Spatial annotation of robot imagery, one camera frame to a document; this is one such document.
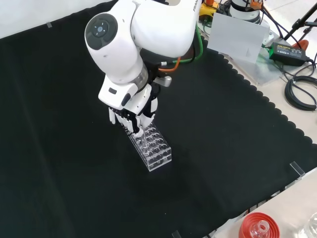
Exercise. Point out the red ribbed funnel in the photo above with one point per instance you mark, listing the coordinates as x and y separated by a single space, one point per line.
247 223

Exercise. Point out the clear acrylic cloth clip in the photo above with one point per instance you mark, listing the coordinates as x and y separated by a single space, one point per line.
176 234
297 168

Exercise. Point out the black scalloped bench cloth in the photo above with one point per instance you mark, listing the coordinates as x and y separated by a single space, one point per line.
74 161

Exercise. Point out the clear acrylic test tube rack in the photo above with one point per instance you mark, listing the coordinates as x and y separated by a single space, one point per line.
159 158

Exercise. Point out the yellow stop button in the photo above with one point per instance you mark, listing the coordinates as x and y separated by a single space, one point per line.
206 11

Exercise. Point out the clear glass vessel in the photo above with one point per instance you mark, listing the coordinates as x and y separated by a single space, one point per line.
312 225

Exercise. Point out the small clear glass flask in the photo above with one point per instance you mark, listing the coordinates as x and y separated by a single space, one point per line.
261 226

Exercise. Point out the black power adapter green label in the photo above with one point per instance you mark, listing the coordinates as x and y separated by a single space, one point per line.
287 53

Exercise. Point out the clear glass test tube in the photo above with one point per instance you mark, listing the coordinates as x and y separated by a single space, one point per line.
144 144

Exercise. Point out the black tripod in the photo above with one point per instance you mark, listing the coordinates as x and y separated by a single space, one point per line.
297 24

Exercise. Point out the pale board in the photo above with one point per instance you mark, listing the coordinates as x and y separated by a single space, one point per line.
235 37

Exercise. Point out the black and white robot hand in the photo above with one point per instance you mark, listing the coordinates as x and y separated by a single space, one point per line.
116 94

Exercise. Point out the grey metal base plate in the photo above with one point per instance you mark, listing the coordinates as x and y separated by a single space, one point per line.
267 72

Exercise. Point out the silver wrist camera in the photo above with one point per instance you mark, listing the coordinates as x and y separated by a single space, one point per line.
166 81

